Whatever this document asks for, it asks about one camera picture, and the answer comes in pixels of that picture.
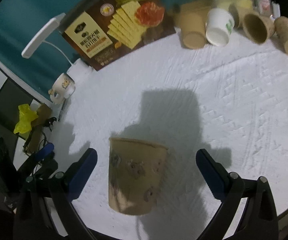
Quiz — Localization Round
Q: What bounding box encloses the brown patterned paper cup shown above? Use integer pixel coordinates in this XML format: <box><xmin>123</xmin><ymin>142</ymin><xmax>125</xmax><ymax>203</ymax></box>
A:
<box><xmin>108</xmin><ymin>138</ymin><xmax>168</xmax><ymax>216</ymax></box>

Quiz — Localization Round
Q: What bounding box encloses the yellow plastic bag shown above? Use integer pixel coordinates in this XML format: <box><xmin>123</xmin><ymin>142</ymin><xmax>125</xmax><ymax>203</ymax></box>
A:
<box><xmin>13</xmin><ymin>104</ymin><xmax>38</xmax><ymax>134</ymax></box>

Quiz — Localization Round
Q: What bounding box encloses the black pen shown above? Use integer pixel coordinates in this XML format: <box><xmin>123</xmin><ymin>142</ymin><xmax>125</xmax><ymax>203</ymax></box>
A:
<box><xmin>57</xmin><ymin>99</ymin><xmax>67</xmax><ymax>122</ymax></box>

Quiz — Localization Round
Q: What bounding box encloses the cream ceramic mug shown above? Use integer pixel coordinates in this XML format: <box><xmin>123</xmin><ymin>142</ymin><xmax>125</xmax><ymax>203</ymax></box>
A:
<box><xmin>48</xmin><ymin>73</ymin><xmax>76</xmax><ymax>104</ymax></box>

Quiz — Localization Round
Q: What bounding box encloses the white desk lamp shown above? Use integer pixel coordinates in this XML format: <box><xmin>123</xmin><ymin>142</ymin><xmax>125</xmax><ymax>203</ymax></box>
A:
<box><xmin>21</xmin><ymin>12</ymin><xmax>92</xmax><ymax>82</ymax></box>

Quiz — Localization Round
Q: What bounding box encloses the plain brown paper cup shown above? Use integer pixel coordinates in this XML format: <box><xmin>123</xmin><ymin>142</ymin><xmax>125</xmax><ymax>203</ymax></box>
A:
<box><xmin>179</xmin><ymin>12</ymin><xmax>206</xmax><ymax>49</ymax></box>

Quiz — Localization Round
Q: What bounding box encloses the brown cracker box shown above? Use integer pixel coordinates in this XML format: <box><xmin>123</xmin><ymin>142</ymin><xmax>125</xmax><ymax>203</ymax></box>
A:
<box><xmin>58</xmin><ymin>0</ymin><xmax>175</xmax><ymax>71</ymax></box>

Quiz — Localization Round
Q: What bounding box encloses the brown paper cup open mouth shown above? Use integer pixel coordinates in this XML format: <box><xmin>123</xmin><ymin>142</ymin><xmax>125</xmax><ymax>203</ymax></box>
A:
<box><xmin>242</xmin><ymin>13</ymin><xmax>275</xmax><ymax>44</ymax></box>

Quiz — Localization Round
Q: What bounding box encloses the white paper cup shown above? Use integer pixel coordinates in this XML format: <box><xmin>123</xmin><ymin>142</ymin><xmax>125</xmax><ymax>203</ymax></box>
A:
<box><xmin>205</xmin><ymin>8</ymin><xmax>235</xmax><ymax>47</ymax></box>

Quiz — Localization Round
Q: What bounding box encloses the brown paper cup behind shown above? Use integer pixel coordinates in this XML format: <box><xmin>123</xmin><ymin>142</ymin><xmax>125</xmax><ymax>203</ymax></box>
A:
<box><xmin>229</xmin><ymin>3</ymin><xmax>252</xmax><ymax>29</ymax></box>

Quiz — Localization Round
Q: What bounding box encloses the glass jar white lid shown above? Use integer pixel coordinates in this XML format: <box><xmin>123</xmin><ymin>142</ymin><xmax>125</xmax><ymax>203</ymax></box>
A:
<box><xmin>255</xmin><ymin>0</ymin><xmax>271</xmax><ymax>17</ymax></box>

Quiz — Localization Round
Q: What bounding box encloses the black cable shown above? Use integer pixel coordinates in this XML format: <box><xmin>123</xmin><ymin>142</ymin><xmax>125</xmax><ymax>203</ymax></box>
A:
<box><xmin>22</xmin><ymin>116</ymin><xmax>58</xmax><ymax>156</ymax></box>

